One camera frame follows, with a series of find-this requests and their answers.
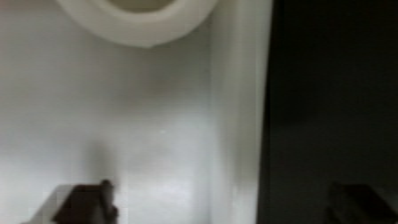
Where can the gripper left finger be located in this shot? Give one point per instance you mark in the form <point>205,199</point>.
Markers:
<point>79,205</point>

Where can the white square tabletop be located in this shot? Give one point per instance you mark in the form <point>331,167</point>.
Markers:
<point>136,115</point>

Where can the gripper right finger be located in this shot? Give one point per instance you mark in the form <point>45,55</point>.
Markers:
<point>358,205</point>

